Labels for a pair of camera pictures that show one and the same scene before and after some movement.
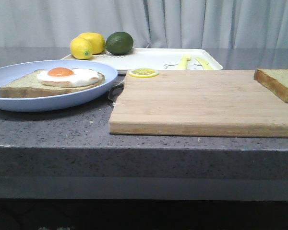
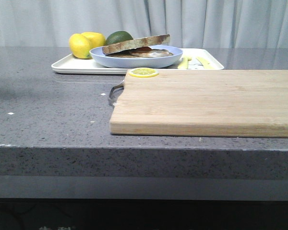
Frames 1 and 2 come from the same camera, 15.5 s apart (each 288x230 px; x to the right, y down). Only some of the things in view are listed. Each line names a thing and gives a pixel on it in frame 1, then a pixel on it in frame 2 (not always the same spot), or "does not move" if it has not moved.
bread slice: (282, 83) → (136, 44)
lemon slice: (143, 73) does not move
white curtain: (178, 24) does not move
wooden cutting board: (210, 103) does not move
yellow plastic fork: (183, 64) does not move
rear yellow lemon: (96, 40) does not move
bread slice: (29, 85) → (127, 54)
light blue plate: (3, 75) → (97, 56)
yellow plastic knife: (206, 64) does not move
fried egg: (66, 77) → (147, 52)
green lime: (119, 43) does not move
